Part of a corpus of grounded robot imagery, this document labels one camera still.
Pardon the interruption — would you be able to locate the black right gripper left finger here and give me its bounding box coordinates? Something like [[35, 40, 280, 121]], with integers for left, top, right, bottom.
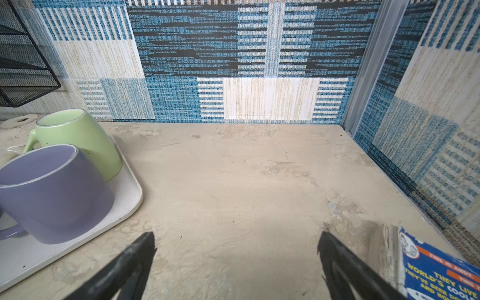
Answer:
[[66, 231, 157, 300]]

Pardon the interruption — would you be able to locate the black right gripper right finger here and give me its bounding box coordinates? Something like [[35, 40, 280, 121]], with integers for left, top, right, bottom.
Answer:
[[317, 231, 405, 300]]

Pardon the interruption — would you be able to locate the purple mug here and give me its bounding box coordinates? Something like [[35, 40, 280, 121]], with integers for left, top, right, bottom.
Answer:
[[1, 144, 115, 245]]

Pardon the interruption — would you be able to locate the green mug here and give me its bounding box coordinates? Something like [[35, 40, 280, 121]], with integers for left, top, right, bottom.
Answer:
[[23, 109, 123, 181]]

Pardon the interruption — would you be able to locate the white plastic tray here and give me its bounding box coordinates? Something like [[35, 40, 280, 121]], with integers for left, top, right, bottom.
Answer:
[[1, 136, 143, 292]]

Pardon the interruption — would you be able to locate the beige ceramic teapot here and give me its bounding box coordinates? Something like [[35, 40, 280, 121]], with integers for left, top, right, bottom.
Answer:
[[1, 114, 41, 130]]

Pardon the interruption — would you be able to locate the black wire mesh shelf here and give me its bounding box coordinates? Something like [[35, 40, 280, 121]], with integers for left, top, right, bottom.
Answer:
[[1, 1, 61, 108]]

